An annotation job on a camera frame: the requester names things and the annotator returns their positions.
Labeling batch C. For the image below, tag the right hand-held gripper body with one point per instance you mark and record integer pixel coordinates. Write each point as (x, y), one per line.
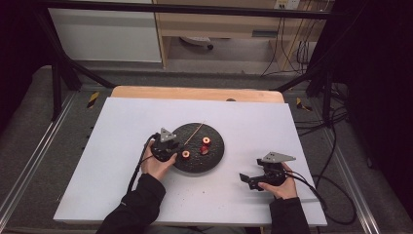
(274, 170)

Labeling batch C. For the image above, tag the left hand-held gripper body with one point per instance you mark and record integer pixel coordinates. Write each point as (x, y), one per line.
(165, 146)

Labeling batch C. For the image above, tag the thin bamboo skewer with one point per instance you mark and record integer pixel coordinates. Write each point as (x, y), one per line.
(194, 134)

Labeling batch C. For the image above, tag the black round plate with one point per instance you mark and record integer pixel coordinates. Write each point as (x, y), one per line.
(198, 162)

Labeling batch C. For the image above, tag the person's right hand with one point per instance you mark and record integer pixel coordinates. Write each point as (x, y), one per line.
(282, 190)

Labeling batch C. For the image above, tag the person's left hand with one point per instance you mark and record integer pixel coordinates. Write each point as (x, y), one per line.
(156, 167)

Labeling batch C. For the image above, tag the white table board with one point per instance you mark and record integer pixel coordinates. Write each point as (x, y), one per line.
(123, 123)

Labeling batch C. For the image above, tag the wooden table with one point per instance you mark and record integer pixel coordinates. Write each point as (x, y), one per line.
(195, 94)

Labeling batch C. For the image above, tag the grey power strip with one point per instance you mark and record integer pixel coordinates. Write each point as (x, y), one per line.
(195, 40)

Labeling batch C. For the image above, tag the white cabinet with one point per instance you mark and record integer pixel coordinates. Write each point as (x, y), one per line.
(104, 35)

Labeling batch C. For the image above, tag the light wooden desk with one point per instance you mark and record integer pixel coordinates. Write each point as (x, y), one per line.
(211, 24)

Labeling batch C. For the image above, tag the aluminium floor rail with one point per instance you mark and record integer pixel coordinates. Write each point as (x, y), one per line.
(354, 182)
(35, 152)

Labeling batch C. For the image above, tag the black metal frame stand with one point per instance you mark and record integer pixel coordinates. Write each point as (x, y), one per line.
(61, 65)
(319, 84)

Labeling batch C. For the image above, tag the black metal frame bar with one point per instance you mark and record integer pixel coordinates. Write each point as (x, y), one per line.
(195, 9)

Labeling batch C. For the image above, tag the white wall socket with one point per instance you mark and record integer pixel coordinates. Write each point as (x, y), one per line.
(287, 4)

